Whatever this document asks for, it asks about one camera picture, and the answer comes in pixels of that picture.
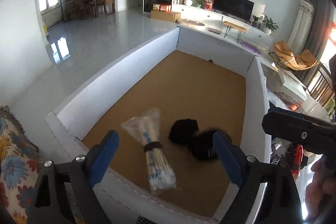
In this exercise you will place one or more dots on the slatted wooden chair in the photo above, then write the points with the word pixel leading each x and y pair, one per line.
pixel 321 87

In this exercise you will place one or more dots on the white round vase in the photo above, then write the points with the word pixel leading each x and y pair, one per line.
pixel 188 2

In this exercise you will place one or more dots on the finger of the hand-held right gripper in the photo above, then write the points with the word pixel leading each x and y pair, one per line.
pixel 291 127

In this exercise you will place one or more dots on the white foam board enclosure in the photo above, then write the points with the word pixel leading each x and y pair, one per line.
pixel 189 87

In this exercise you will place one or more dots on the large potted green plant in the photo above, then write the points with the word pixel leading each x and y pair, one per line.
pixel 269 24

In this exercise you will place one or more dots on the bag of cotton swabs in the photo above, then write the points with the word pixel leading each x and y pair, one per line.
pixel 157 163

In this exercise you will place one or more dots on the orange lounge chair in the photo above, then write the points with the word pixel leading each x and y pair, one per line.
pixel 288 56

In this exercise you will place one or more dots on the black flat television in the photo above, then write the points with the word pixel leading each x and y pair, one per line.
pixel 233 5

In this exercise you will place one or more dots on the white television cabinet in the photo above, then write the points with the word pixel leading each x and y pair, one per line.
pixel 257 35

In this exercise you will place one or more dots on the covered standing air conditioner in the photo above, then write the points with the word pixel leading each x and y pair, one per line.
pixel 302 24

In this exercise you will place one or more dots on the wooden bench hairpin legs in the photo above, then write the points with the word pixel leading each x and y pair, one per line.
pixel 235 24

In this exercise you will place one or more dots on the round wooden board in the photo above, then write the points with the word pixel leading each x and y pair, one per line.
pixel 190 22

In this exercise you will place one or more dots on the small potted green plant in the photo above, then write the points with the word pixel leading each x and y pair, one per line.
pixel 256 20

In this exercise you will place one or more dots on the brown cardboard box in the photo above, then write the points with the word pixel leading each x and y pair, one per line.
pixel 165 16

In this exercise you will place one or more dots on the grey curtain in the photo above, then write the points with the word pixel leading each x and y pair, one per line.
pixel 319 19

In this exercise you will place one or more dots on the wooden dining chair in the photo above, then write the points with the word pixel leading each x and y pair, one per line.
pixel 109 1

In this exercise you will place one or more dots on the red packet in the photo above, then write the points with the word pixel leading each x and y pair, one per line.
pixel 295 107

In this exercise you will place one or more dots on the wooden dining table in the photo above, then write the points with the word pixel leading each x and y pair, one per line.
pixel 90 2

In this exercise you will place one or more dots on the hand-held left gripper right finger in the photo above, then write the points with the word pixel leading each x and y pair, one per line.
pixel 228 158

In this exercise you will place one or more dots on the purple mat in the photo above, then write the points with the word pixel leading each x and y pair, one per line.
pixel 250 47

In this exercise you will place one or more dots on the red gift box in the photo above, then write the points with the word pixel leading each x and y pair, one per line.
pixel 209 5

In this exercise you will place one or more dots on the flat white box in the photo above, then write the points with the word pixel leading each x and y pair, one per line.
pixel 291 83

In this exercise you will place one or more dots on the red yellow carton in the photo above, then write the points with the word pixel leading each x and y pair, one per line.
pixel 162 7

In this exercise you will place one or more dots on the floral patterned cloth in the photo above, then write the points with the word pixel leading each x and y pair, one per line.
pixel 15 161

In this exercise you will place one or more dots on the person's right hand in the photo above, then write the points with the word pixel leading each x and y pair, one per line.
pixel 323 192

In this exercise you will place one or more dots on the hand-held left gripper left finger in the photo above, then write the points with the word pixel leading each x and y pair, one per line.
pixel 103 158

